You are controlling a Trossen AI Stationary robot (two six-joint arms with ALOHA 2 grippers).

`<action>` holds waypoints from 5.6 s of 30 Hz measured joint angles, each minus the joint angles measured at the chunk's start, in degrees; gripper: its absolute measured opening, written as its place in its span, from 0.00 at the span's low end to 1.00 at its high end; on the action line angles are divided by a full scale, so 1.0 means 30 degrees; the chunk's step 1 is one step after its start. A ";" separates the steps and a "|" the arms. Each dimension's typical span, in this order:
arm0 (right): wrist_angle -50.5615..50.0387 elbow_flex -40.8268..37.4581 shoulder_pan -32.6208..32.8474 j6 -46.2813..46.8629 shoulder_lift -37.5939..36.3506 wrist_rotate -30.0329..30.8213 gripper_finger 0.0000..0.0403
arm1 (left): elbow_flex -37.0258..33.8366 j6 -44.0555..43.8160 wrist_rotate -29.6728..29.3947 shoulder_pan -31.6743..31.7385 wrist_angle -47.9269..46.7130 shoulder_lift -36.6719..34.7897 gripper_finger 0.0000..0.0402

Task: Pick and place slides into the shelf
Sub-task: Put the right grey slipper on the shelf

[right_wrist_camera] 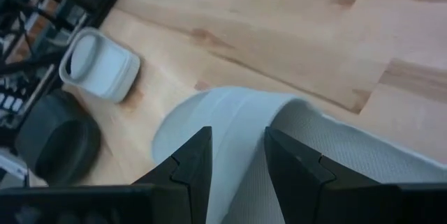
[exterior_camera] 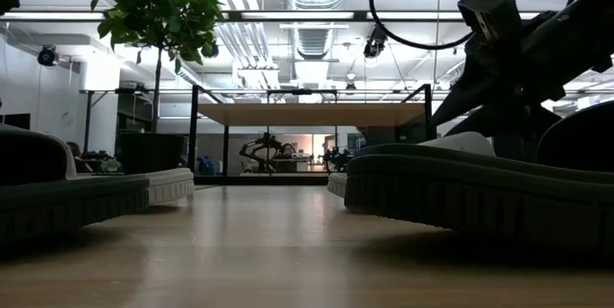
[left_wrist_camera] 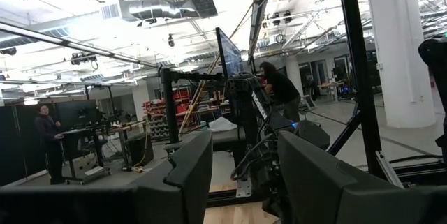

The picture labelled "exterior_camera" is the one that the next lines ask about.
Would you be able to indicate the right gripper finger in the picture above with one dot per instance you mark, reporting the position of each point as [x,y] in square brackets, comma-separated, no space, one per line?
[518,121]
[475,92]

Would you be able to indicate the black slide sandal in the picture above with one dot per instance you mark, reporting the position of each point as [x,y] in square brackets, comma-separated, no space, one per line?
[455,193]
[72,202]

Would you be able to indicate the wooden shelf with black frame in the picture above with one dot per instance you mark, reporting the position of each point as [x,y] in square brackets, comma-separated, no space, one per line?
[312,114]

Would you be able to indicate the grey slide sandal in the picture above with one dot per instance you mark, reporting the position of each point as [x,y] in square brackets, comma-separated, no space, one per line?
[170,185]
[336,184]

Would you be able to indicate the black desk monitor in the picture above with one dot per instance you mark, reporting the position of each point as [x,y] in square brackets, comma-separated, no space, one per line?
[384,135]

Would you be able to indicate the black ceiling spotlight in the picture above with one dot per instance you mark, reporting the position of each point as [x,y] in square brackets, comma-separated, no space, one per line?
[47,56]
[212,50]
[374,44]

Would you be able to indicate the blue bin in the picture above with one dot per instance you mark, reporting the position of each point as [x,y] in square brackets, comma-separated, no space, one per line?
[206,166]

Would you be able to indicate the green leafy plant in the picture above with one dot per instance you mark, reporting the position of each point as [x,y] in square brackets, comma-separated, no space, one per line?
[163,15]

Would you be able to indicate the black plant pot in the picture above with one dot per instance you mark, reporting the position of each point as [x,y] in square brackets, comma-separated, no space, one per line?
[148,152]

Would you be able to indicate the person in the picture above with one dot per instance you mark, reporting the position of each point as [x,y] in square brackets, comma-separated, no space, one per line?
[77,152]

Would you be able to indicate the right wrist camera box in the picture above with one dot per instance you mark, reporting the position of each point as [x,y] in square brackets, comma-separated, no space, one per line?
[494,13]

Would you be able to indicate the black rail behind table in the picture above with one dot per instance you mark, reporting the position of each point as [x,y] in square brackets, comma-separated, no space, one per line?
[268,180]

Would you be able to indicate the black overhead frame beam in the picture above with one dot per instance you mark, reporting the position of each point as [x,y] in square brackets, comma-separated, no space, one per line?
[230,16]

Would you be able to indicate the black background rig frame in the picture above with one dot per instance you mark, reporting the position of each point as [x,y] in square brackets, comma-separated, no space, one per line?
[87,121]

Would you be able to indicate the black wall monitor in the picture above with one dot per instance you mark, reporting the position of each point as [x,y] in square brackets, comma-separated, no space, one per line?
[14,121]

